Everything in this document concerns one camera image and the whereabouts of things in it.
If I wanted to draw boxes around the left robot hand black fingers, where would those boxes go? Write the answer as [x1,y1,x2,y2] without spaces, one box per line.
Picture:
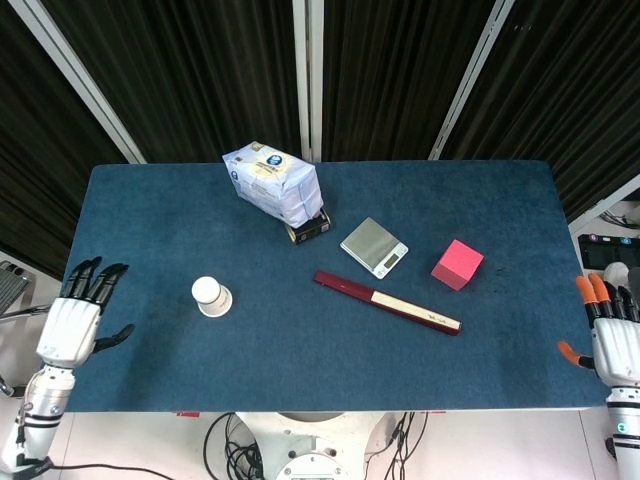
[35,256,136,370]

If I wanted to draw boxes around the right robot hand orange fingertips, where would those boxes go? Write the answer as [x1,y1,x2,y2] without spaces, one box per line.
[557,272,640,389]

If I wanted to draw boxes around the white paper cup blue band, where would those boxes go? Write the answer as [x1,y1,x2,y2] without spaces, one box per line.
[190,276,235,318]

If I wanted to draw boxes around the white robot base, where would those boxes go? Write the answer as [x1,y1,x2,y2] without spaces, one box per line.
[234,410,396,480]

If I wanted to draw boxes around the grey ribbed metal unit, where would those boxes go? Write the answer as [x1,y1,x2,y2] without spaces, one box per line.
[0,259,32,317]

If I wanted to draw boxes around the black device with screen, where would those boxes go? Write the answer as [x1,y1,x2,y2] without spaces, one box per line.
[577,232,640,271]

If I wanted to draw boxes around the pink cube block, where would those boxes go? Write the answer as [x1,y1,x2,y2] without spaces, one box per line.
[430,238,485,292]

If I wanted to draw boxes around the blue velvet table cloth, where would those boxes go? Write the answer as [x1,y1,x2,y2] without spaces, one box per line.
[63,159,609,414]

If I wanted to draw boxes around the white blue plastic package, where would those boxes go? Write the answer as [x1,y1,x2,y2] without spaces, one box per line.
[222,140,325,227]

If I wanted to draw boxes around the dark gold tin can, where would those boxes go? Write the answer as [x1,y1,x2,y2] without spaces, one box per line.
[283,206,333,246]

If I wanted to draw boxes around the dark red folded fan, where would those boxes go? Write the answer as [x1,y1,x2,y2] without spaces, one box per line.
[313,270,464,337]

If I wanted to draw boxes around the silver digital pocket scale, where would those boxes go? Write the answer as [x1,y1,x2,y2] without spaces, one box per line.
[339,216,410,280]

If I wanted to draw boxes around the dark pleated curtain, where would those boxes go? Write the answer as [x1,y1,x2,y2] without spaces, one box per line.
[0,0,640,281]

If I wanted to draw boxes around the white frame post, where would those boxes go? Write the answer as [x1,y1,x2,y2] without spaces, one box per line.
[428,0,524,161]
[567,172,640,236]
[7,0,147,165]
[292,0,325,162]

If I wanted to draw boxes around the black cable bundle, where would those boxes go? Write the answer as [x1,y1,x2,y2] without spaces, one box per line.
[363,411,432,480]
[202,411,262,480]

